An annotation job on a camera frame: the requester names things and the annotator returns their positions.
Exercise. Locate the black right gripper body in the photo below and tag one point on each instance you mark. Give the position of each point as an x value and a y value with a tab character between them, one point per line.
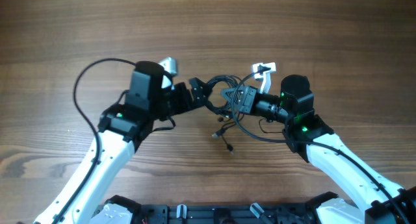
247	99

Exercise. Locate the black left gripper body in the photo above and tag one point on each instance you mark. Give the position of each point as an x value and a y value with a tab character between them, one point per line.
197	91

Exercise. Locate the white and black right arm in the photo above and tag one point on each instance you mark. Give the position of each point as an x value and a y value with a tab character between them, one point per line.
375	198

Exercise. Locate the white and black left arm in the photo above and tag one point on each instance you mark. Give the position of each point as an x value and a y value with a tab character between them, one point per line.
122	127

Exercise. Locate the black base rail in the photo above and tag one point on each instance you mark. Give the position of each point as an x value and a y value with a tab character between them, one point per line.
290	213

